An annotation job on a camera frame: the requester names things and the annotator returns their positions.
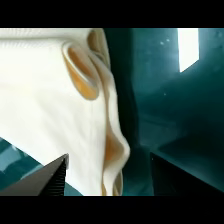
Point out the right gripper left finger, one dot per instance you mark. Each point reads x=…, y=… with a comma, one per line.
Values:
x=40, y=180

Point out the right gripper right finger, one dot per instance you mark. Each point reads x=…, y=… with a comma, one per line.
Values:
x=180, y=181

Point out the cream shirt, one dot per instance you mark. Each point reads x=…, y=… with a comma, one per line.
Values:
x=40, y=100

